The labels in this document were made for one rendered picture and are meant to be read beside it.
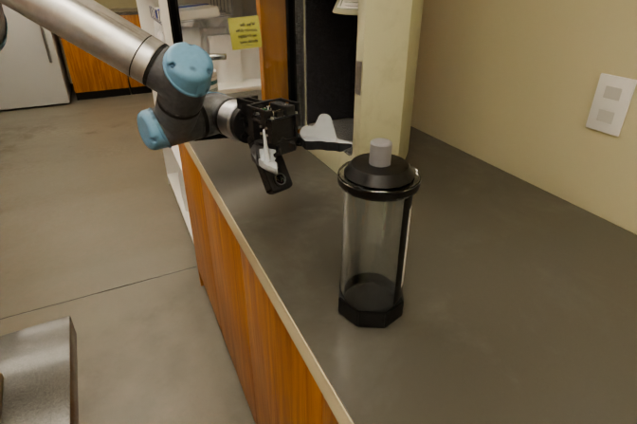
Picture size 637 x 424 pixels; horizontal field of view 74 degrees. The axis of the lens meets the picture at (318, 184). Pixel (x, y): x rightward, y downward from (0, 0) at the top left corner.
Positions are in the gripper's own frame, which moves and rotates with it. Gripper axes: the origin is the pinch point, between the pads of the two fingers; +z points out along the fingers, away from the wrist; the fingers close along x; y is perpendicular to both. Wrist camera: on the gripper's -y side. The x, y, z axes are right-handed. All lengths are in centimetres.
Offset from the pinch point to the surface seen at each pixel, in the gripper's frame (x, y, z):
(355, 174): -4.0, 2.9, 12.0
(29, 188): -18, -100, -303
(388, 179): -2.2, 2.7, 15.7
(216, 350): 12, -110, -83
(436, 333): 3.0, -21.2, 21.4
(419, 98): 76, -10, -38
